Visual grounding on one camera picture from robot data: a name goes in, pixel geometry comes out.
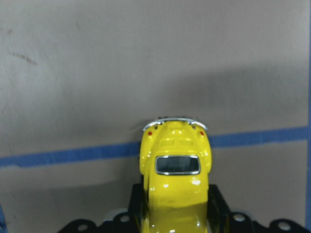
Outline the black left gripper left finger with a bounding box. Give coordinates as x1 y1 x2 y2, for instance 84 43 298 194
60 183 143 233

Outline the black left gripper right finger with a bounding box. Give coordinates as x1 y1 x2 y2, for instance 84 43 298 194
207 184 307 233

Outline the yellow toy beetle car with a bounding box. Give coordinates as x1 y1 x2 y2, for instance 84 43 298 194
139 117 212 233

